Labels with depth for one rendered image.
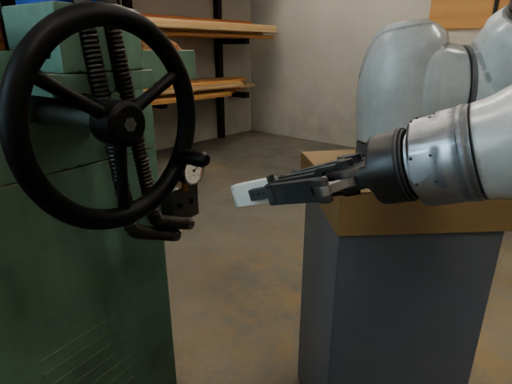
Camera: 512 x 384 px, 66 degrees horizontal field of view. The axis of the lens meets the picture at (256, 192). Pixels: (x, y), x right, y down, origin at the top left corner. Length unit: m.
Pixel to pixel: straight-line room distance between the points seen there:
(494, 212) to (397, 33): 0.35
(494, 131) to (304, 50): 3.88
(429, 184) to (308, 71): 3.82
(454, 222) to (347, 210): 0.19
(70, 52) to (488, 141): 0.51
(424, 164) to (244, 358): 1.04
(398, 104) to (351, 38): 3.20
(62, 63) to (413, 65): 0.55
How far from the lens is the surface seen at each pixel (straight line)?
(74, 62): 0.62
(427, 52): 0.77
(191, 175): 0.84
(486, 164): 0.37
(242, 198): 0.52
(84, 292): 0.82
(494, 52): 0.79
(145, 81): 0.69
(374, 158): 0.40
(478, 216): 0.78
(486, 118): 0.38
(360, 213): 0.69
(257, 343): 1.38
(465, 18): 3.58
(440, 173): 0.38
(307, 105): 4.20
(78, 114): 0.60
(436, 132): 0.38
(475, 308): 0.89
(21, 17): 0.68
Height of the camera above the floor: 0.90
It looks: 20 degrees down
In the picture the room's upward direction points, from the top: straight up
